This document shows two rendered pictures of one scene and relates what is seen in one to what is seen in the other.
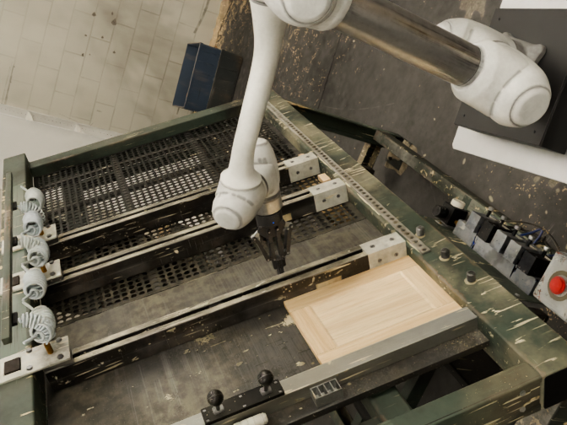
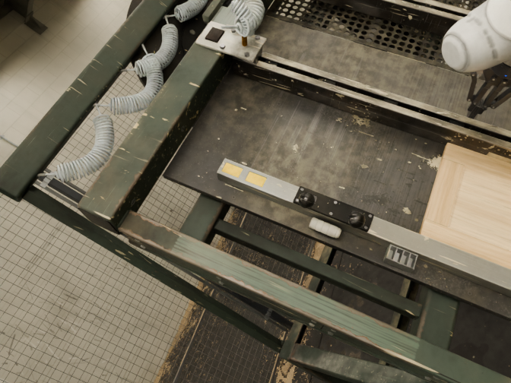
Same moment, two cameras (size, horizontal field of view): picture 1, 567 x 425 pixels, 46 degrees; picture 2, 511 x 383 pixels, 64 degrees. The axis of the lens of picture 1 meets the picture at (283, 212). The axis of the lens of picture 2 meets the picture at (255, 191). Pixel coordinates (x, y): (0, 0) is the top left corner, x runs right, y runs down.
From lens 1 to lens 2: 75 cm
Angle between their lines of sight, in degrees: 42
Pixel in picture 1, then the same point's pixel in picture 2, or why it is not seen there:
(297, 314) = (447, 165)
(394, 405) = (442, 313)
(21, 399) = (199, 69)
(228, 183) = (492, 13)
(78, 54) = not seen: outside the picture
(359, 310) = (501, 210)
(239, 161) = not seen: outside the picture
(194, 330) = (357, 108)
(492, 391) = not seen: outside the picture
